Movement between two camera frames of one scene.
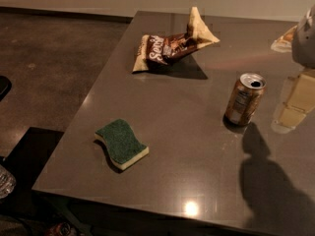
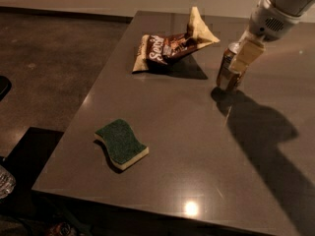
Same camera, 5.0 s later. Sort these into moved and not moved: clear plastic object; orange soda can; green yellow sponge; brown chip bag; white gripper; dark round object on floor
Moved: orange soda can; white gripper
Not moved: brown chip bag; dark round object on floor; green yellow sponge; clear plastic object
